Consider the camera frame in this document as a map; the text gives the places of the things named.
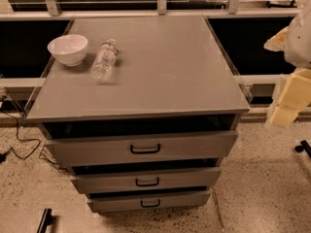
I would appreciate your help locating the grey middle drawer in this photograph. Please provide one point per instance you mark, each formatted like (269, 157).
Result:
(145, 180)

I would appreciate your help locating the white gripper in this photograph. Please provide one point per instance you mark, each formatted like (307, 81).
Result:
(300, 44)

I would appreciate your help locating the grey bottom drawer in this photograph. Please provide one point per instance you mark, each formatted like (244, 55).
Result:
(149, 201)

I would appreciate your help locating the grey top drawer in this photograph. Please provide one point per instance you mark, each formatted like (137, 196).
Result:
(141, 148)

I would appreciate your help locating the grey metal railing frame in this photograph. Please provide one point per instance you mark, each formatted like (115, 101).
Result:
(155, 4)

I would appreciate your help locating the grey drawer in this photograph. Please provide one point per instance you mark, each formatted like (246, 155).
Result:
(149, 201)
(141, 148)
(145, 180)

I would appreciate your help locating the grey drawer cabinet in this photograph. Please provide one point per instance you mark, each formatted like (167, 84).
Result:
(131, 126)

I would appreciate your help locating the black bar on floor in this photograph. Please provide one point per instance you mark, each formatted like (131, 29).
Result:
(45, 221)

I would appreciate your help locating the black caster leg right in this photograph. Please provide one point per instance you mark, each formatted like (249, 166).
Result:
(304, 146)

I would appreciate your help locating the white bowl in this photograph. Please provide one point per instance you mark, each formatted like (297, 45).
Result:
(69, 50)

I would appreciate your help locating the clear plastic water bottle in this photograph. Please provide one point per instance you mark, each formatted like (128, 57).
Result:
(104, 61)

